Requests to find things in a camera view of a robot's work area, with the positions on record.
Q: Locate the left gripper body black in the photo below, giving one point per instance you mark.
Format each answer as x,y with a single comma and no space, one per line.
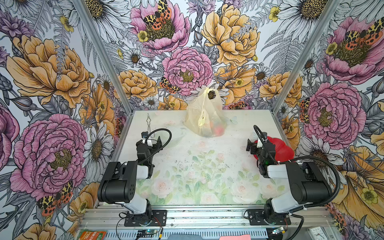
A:
144,144

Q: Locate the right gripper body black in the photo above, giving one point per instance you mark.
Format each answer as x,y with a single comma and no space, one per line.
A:
256,147

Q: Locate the translucent yellowish plastic bag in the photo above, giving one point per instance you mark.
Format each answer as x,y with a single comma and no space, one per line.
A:
205,115

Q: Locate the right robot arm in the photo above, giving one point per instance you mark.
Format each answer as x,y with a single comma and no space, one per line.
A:
307,186

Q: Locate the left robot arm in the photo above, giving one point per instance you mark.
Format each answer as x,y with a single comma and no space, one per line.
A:
118,184

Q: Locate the red flower-shaped bowl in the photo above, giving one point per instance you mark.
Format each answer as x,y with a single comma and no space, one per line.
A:
283,152

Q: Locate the metal tongs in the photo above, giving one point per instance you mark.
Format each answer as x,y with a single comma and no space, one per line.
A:
148,121

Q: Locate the small circuit board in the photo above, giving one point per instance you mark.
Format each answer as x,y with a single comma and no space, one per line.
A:
149,234

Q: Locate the pink cloth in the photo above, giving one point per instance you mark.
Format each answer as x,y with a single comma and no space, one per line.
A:
241,237

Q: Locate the white clock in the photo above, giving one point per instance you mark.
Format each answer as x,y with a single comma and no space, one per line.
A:
317,233

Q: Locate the orange green packet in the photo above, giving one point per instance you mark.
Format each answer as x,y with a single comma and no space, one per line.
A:
91,235

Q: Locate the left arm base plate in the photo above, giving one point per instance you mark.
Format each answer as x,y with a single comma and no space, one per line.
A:
157,218

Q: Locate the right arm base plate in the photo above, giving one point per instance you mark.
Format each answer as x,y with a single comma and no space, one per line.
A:
258,217

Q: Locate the aluminium front rail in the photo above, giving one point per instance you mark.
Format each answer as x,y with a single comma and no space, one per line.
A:
194,217

